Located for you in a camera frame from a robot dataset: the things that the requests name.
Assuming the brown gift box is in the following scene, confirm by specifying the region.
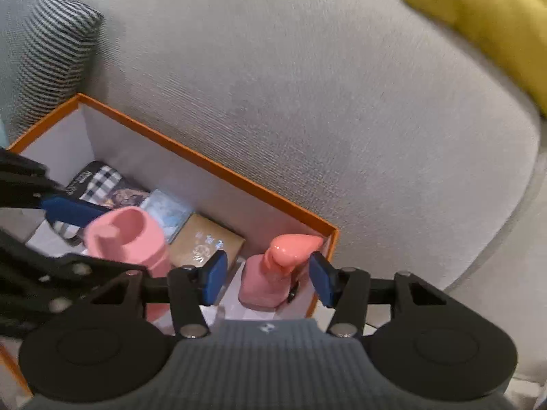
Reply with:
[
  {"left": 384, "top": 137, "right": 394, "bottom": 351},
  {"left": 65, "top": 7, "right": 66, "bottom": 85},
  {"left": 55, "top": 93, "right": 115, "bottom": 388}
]
[{"left": 170, "top": 213, "right": 245, "bottom": 270}]

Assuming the beige grey sofa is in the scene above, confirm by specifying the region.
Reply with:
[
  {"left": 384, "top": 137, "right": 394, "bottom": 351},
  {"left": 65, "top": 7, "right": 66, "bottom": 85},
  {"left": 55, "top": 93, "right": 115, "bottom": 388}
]
[{"left": 82, "top": 0, "right": 546, "bottom": 382}]

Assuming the blue card box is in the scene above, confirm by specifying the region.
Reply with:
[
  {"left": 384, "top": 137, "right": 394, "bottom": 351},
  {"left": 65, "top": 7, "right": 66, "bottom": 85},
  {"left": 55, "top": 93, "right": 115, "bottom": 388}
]
[{"left": 140, "top": 189, "right": 193, "bottom": 243}]

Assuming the grey checked cushion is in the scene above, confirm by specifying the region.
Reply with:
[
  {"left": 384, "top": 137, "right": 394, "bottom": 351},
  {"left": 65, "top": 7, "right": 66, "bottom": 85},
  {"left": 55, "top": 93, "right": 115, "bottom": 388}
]
[{"left": 1, "top": 0, "right": 103, "bottom": 143}]

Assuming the yellow cushion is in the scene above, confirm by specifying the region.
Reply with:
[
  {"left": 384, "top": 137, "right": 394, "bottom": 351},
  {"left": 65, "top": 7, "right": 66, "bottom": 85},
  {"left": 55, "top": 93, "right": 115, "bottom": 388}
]
[{"left": 403, "top": 0, "right": 546, "bottom": 114}]

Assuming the anime art card box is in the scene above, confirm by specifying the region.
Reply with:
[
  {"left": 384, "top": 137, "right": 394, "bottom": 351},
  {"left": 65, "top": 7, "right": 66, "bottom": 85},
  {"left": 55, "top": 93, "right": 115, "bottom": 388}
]
[{"left": 101, "top": 179, "right": 149, "bottom": 209}]

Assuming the plaid black white box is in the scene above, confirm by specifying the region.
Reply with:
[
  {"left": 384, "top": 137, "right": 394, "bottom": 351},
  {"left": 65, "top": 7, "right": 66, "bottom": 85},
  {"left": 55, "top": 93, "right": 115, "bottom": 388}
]
[{"left": 45, "top": 160, "right": 123, "bottom": 246}]

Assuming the pink pump bottle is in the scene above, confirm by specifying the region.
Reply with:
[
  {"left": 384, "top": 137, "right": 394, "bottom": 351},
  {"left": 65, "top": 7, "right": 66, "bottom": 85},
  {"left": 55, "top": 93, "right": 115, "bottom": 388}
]
[{"left": 238, "top": 234, "right": 323, "bottom": 311}]

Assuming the orange white storage box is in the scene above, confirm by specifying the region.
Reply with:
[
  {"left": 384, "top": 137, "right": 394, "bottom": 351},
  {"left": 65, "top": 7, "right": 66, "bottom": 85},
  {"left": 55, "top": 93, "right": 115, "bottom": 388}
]
[{"left": 0, "top": 92, "right": 341, "bottom": 398}]

